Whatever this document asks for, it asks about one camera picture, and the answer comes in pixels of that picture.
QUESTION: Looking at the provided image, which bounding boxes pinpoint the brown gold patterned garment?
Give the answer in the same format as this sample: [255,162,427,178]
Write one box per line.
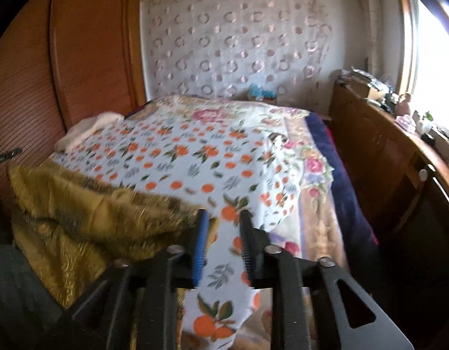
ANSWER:
[8,160,199,308]

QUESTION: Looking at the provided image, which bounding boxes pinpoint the floral bed blanket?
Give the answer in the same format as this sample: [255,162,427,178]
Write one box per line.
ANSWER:
[129,94,350,350]

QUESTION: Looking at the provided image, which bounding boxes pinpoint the navy blue blanket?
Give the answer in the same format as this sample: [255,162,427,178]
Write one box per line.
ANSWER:
[306,112,378,260]

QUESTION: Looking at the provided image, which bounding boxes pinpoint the beige pillow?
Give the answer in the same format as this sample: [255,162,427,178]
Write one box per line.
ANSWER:
[54,111,125,153]

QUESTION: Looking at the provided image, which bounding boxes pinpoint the wooden wardrobe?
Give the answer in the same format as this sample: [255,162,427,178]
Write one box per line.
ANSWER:
[0,0,146,166]

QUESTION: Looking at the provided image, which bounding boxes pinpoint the wooden low cabinet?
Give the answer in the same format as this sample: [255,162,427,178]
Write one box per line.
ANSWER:
[329,85,449,239]

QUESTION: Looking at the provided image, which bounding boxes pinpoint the orange print white sheet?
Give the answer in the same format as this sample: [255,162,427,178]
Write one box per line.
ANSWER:
[52,110,302,349]

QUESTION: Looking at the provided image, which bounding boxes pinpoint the pink figurine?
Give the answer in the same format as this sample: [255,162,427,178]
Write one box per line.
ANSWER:
[394,92,412,116]

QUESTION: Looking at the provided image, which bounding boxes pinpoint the blue bag on box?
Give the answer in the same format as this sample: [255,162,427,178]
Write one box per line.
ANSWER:
[248,84,278,105]

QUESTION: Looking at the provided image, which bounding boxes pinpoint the stack of papers and boxes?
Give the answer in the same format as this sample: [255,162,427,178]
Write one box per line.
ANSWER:
[337,66,391,103]

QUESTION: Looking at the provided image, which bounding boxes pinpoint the circle patterned sheer curtain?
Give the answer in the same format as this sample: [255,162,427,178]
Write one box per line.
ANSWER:
[141,0,332,111]

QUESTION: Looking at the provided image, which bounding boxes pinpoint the window with wooden frame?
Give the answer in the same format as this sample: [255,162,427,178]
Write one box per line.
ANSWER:
[399,0,449,137]

